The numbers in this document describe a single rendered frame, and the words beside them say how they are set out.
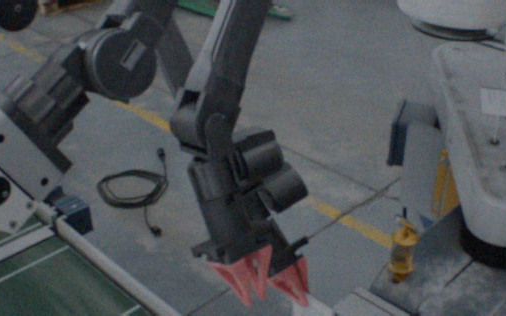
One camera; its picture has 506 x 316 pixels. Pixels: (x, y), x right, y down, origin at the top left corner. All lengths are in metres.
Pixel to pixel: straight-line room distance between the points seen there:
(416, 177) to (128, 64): 0.57
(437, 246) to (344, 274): 2.05
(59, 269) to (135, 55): 1.63
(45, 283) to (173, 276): 0.72
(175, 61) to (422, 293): 0.60
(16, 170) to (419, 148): 0.65
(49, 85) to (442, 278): 0.47
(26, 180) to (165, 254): 2.22
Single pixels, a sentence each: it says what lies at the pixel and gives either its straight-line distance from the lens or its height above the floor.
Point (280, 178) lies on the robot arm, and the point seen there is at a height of 1.23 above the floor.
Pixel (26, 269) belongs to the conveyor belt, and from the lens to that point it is 2.35.
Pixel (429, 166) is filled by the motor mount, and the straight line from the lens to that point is 1.11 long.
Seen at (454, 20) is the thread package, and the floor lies 1.54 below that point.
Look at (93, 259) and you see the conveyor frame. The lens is 2.33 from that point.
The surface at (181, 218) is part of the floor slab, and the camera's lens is 3.14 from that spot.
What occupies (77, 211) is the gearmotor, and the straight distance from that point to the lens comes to 2.56.
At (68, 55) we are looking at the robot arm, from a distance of 0.75.
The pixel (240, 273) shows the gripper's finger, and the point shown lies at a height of 1.25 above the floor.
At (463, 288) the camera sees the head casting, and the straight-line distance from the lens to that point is 0.74.
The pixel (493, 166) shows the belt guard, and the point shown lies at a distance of 0.80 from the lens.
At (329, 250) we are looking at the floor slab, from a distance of 2.94.
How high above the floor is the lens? 1.80
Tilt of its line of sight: 30 degrees down
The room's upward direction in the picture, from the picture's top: straight up
